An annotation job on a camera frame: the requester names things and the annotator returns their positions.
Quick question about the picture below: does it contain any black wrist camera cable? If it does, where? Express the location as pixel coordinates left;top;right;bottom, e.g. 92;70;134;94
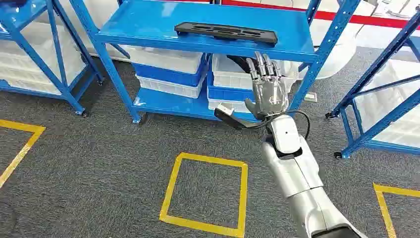
249;110;312;141

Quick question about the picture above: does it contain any black plastic frame panel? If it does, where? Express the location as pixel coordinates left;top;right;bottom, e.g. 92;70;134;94
174;21;279;45

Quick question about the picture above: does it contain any blue plastic crate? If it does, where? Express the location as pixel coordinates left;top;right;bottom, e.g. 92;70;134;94
132;54;209;88
207;70;256;102

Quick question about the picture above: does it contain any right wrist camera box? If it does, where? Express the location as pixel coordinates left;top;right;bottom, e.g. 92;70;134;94
214;103;260;130

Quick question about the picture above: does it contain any white plastic crate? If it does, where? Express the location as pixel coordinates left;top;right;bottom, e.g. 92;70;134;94
207;97;254;115
136;67;209;100
211;53;255;91
0;21;87;96
126;45;205;75
354;59;420;149

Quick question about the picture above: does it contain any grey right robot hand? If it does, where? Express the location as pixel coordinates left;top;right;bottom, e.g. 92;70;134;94
244;51;291;121

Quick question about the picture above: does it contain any blue metal shelf rack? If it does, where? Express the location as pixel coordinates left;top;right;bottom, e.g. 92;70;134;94
68;0;362;125
0;0;106;118
324;11;420;160

